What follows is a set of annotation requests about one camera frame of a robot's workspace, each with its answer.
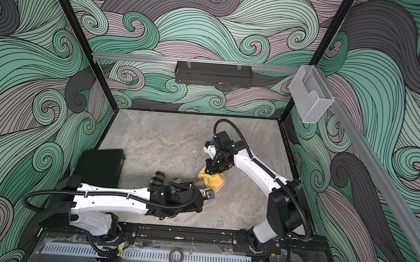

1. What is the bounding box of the yellow pink microfiber cloth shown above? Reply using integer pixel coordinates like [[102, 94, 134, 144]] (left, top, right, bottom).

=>
[[198, 168, 226, 194]]

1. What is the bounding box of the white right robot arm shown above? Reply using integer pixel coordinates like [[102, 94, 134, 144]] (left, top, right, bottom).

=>
[[203, 131, 311, 244]]

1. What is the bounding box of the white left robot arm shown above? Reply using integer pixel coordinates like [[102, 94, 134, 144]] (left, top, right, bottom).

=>
[[39, 176, 215, 237]]

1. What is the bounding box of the black tape roll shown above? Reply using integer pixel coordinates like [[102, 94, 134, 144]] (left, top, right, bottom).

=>
[[168, 248, 184, 262]]

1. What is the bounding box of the black flat box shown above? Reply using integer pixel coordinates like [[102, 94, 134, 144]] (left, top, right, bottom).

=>
[[72, 149, 126, 188]]

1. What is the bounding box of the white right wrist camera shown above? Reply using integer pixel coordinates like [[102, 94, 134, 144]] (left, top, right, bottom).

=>
[[203, 140, 217, 161]]

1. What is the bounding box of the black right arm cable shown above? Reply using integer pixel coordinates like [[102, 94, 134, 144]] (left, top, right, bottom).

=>
[[205, 118, 319, 243]]

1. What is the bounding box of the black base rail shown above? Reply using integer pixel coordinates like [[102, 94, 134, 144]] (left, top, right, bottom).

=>
[[119, 222, 329, 254]]

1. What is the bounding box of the white perforated cable duct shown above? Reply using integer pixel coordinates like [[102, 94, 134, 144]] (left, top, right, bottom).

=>
[[40, 242, 252, 262]]

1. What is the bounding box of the black wall tray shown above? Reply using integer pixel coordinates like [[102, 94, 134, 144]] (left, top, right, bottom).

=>
[[175, 61, 253, 88]]

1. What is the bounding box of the clear acrylic wall holder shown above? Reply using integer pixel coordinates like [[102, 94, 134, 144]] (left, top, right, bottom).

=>
[[289, 65, 334, 124]]

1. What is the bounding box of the aluminium rail right wall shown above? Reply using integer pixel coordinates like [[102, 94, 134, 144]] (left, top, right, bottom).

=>
[[315, 67, 420, 262]]

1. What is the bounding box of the aluminium rail wall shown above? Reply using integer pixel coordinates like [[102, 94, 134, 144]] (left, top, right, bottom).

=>
[[91, 52, 299, 74], [315, 67, 420, 262]]

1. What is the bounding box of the aluminium rail back wall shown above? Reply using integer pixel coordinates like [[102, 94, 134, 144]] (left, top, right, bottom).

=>
[[91, 52, 299, 74]]

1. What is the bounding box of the black corner frame post right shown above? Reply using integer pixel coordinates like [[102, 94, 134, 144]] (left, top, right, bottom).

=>
[[281, 0, 356, 122]]

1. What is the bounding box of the black corner frame post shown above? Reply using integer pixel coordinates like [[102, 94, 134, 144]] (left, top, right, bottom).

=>
[[58, 0, 119, 113], [281, 0, 356, 122]]

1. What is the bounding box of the black corner frame post left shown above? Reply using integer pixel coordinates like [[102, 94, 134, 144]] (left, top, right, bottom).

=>
[[58, 0, 119, 113]]

